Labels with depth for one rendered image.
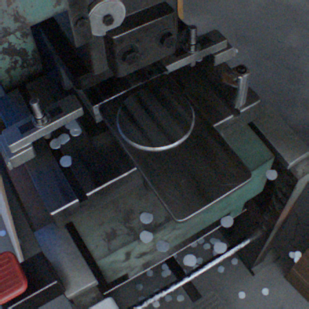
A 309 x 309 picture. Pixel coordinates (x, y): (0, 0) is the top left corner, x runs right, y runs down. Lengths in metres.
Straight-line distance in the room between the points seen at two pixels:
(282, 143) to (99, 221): 0.38
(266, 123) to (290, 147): 0.07
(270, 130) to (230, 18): 1.28
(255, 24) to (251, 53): 0.20
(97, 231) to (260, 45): 1.41
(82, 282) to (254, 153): 0.40
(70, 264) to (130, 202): 0.16
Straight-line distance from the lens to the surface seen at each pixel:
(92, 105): 0.75
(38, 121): 0.77
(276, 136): 0.89
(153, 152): 0.68
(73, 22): 0.51
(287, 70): 1.92
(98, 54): 0.62
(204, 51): 0.86
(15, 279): 0.66
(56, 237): 0.79
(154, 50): 0.62
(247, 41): 2.01
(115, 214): 0.79
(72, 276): 0.76
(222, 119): 0.81
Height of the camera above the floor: 1.36
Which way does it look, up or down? 58 degrees down
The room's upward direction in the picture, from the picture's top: 4 degrees counter-clockwise
